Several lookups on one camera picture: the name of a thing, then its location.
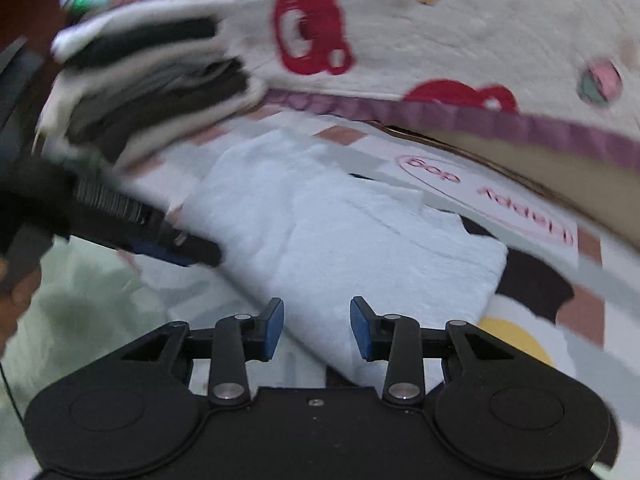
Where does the white printed t-shirt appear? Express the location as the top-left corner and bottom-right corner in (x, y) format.
(169, 127), (582, 391)

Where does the stack of folded clothes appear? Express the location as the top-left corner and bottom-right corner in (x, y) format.
(32, 0), (267, 169)

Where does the person's hand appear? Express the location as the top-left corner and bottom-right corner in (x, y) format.
(0, 266), (41, 356)

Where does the checkered bed sheet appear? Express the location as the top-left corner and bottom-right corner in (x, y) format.
(1, 106), (639, 479)

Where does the beige mattress side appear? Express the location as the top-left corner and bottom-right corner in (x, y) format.
(368, 120), (639, 247)

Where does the white bear print quilt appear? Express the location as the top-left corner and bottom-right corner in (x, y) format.
(98, 0), (640, 172)

